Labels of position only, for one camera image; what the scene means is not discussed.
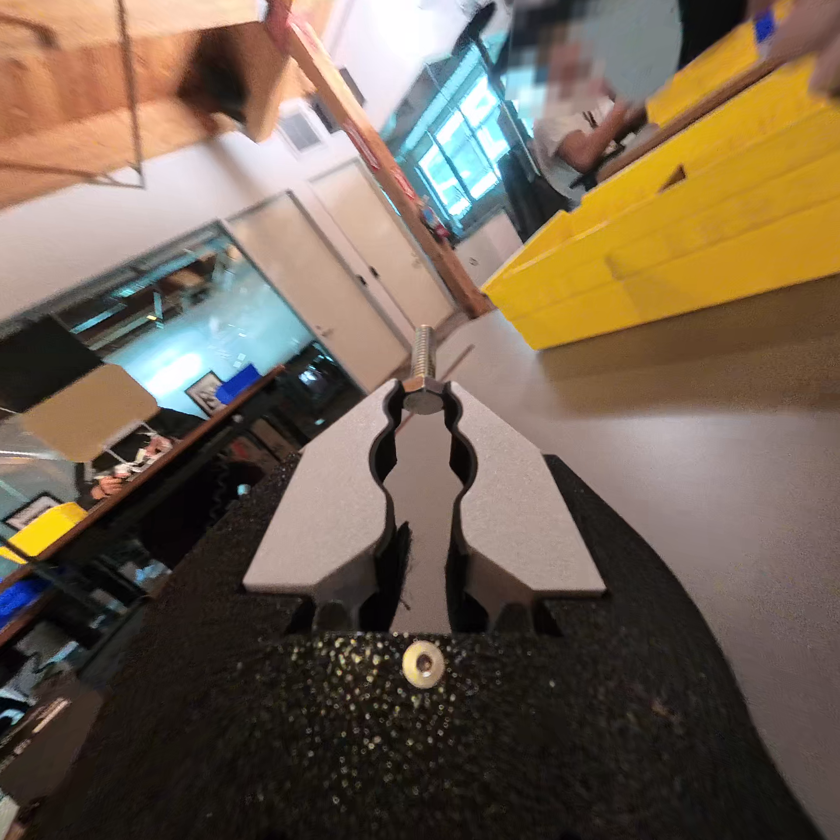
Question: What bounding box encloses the black office chair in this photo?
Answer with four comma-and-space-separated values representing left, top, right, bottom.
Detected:
502, 105, 572, 240

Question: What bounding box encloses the white door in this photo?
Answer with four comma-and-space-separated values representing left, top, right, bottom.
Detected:
308, 157, 457, 342

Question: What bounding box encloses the silver hex bolt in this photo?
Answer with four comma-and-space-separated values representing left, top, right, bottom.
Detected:
402, 324, 450, 416

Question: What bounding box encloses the small yellow plastic bin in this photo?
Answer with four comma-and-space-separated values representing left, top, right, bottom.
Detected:
645, 0, 818, 127
0, 502, 89, 565

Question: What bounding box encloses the black box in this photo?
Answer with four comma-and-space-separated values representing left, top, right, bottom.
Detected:
0, 679, 106, 808

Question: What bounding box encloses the wooden support post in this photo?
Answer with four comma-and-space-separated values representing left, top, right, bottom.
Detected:
266, 0, 493, 319

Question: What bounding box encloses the large paned window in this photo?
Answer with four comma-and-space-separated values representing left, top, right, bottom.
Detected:
381, 49, 526, 231

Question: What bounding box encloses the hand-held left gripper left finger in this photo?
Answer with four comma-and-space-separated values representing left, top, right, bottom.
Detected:
243, 378, 404, 632

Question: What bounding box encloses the white wall vent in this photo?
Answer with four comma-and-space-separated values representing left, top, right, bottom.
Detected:
276, 105, 329, 155

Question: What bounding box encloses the blue plastic bin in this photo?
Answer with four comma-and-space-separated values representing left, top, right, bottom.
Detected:
0, 577, 47, 631
217, 364, 260, 404

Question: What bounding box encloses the framed black and white tag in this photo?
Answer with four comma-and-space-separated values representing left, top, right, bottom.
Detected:
185, 371, 227, 417
3, 492, 63, 532

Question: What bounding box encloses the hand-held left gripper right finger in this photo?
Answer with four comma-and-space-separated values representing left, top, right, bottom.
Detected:
448, 381, 607, 634

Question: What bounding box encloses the white cabinet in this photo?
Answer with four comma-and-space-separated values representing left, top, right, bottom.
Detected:
455, 210, 526, 290

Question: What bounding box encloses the large yellow plastic bin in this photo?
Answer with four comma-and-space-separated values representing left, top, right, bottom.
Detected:
481, 56, 840, 352

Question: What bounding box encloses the black ceiling pipe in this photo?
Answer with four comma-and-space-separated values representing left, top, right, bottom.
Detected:
0, 0, 147, 191

